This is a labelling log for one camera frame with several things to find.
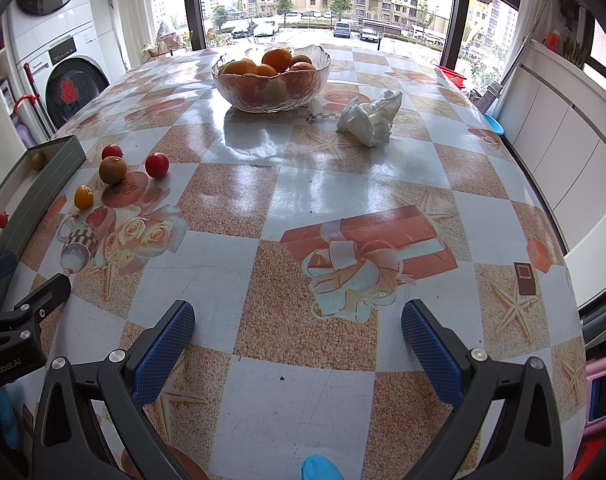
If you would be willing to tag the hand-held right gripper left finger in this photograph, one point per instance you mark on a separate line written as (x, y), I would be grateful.
(165, 350)

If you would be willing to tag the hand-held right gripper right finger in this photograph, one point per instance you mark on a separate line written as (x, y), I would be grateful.
(430, 350)

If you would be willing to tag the grey shallow cardboard box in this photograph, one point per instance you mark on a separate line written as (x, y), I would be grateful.
(48, 180)

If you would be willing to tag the yellow cherry tomato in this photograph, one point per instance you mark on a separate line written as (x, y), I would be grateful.
(83, 196)

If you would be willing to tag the person's left hand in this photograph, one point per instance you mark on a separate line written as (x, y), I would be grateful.
(7, 417)

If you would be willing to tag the person's right hand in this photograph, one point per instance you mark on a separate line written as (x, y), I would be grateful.
(320, 469)

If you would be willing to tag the red cherry tomato with stem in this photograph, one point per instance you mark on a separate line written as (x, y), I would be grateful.
(2, 218)

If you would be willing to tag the lilac plastic container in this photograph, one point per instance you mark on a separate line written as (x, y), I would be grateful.
(24, 132)

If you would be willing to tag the pink plastic case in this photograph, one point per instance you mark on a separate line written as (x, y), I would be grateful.
(603, 395)

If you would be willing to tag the white washing machine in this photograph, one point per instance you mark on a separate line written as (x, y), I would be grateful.
(73, 90)

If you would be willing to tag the white shelf unit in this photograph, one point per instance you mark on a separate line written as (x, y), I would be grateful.
(0, 60)

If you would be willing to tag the blue plastic basin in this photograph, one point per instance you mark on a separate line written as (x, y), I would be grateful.
(495, 122)

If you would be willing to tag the crumpled white tissue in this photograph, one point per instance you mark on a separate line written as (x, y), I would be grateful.
(365, 120)

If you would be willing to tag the white tumble dryer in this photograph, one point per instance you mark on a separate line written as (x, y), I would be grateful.
(75, 25)

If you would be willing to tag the white low cabinet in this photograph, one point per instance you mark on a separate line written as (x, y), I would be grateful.
(563, 130)

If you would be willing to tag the woven wicker basket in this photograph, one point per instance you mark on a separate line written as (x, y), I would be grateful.
(489, 97)

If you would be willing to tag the clear glass bowl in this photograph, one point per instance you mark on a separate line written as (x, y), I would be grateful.
(270, 100)

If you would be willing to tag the red plastic basin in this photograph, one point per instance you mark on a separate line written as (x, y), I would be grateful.
(450, 76)

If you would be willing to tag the orange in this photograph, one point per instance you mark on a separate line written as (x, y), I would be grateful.
(302, 68)
(276, 58)
(240, 67)
(265, 70)

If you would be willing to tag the green-brown round fruit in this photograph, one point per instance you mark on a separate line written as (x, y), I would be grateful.
(301, 58)

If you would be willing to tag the silver parked car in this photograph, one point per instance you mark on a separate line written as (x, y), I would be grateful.
(369, 34)

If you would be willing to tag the green potted plant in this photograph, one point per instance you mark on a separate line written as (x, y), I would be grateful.
(577, 52)

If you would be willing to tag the dark parked van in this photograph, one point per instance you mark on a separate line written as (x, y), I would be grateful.
(342, 30)

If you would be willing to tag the red bottle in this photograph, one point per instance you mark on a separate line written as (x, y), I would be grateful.
(554, 40)

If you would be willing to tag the white parked car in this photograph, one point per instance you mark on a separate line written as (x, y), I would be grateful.
(265, 27)

